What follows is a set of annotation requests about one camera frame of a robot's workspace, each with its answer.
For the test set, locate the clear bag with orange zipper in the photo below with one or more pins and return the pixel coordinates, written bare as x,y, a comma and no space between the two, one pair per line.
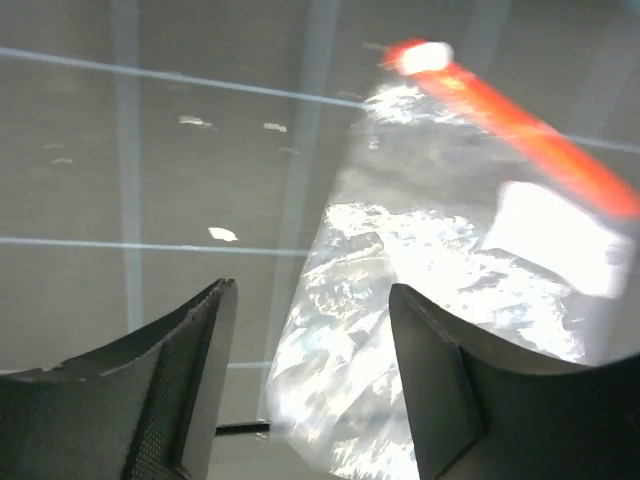
454,190

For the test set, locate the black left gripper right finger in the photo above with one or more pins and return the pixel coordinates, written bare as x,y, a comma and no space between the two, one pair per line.
481,407

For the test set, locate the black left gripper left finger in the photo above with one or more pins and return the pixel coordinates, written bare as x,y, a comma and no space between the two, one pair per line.
121,411

